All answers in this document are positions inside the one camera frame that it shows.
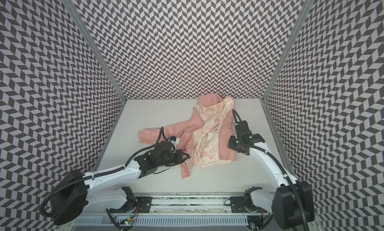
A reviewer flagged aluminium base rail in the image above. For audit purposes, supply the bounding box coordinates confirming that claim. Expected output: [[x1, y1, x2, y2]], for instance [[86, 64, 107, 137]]
[[81, 194, 266, 216]]

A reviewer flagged aluminium corner post right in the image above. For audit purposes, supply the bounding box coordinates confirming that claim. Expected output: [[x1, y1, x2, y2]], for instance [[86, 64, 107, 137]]
[[262, 0, 316, 104]]

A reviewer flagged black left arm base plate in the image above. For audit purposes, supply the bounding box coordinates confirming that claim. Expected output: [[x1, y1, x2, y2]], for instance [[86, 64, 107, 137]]
[[109, 196, 153, 214]]

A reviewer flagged black left corrugated cable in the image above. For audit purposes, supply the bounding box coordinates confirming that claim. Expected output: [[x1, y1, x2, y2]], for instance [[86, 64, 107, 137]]
[[39, 126, 169, 218]]

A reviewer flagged small green circuit board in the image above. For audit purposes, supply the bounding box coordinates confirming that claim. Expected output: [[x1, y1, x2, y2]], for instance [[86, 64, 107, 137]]
[[120, 219, 134, 226]]

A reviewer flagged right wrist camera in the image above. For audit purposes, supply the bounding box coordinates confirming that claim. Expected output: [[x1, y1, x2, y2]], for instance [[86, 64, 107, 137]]
[[235, 121, 265, 145]]

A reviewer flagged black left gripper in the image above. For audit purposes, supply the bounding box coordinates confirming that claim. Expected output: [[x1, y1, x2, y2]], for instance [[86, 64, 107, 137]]
[[155, 147, 191, 166]]

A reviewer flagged black right corrugated cable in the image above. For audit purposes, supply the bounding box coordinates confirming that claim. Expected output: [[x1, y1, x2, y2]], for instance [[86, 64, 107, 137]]
[[232, 109, 310, 231]]

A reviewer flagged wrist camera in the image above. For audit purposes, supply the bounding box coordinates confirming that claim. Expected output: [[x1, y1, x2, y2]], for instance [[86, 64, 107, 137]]
[[168, 136, 180, 147], [235, 121, 265, 145]]

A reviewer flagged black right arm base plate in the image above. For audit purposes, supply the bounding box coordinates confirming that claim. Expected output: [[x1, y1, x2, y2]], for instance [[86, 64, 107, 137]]
[[225, 197, 269, 214]]

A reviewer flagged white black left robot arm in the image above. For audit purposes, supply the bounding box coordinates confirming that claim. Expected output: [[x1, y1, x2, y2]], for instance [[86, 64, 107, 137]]
[[39, 139, 190, 226]]

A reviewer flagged black corrugated cable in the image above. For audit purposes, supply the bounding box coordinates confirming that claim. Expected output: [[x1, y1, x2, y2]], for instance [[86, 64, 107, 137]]
[[39, 126, 169, 218], [232, 109, 310, 231]]

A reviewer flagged pink Snoopy zip jacket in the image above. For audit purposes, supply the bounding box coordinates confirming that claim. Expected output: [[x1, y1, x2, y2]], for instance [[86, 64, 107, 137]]
[[137, 92, 236, 180]]

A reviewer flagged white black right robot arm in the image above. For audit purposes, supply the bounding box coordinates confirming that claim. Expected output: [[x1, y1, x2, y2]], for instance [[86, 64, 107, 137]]
[[228, 135, 315, 231]]

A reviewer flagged aluminium corner post left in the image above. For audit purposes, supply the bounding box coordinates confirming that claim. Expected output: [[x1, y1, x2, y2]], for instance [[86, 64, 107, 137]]
[[61, 0, 127, 103]]

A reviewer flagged aluminium corner post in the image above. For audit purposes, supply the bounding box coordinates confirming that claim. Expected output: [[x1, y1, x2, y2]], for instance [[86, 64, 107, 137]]
[[262, 0, 316, 104], [61, 0, 127, 103]]

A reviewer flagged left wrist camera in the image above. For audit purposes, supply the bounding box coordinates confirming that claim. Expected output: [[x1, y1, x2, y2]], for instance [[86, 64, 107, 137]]
[[168, 136, 180, 147]]

